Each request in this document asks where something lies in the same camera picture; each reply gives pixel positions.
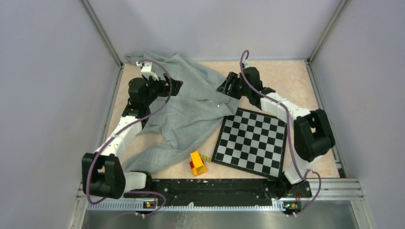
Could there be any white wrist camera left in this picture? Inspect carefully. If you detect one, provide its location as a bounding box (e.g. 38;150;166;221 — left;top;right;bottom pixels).
136;61;160;81

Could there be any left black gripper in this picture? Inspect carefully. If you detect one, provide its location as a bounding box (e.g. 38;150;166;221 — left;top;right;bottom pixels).
143;73;182;106

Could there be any aluminium front frame rail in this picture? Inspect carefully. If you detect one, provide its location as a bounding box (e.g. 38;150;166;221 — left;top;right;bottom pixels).
69;178;371;229

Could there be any yellow red toy block stack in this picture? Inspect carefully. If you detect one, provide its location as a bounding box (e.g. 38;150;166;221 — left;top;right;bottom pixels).
189;151;211;176

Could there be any grey zip jacket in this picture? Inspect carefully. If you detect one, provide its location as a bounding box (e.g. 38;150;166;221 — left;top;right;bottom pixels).
122;52;239;173

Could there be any black white checkerboard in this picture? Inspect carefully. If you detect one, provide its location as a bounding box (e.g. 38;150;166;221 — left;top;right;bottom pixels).
211;108;287;179

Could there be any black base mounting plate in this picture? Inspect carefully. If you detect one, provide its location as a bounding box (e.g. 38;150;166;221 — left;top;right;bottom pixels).
123;178;312;207

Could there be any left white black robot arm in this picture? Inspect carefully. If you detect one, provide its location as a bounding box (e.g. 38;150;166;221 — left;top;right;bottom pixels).
82;74;183;204

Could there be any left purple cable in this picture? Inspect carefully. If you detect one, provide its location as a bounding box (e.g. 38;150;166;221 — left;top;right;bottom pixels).
85;60;173;219

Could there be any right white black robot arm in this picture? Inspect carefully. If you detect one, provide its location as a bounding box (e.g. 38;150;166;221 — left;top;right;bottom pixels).
216;67;335;199

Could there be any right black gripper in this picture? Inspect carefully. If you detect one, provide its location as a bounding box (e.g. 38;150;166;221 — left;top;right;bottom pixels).
217;72;251;100

